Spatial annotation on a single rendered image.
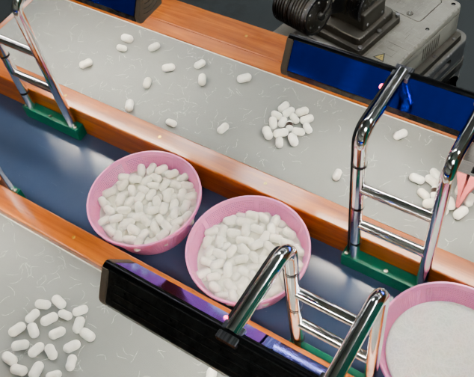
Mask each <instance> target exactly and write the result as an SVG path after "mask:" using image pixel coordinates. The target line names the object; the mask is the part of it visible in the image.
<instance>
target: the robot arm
mask: <svg viewBox="0 0 474 377"><path fill-rule="evenodd" d="M457 181H458V195H457V200H456V204H455V206H456V207H457V208H458V207H460V206H461V204H462V203H463V202H464V200H465V198H466V197H467V195H468V194H469V193H470V192H471V191H472V190H473V189H474V143H473V142H472V143H471V145H470V148H469V149H468V151H467V153H466V155H465V157H464V159H463V161H462V163H461V165H460V167H459V169H458V172H457Z"/></svg>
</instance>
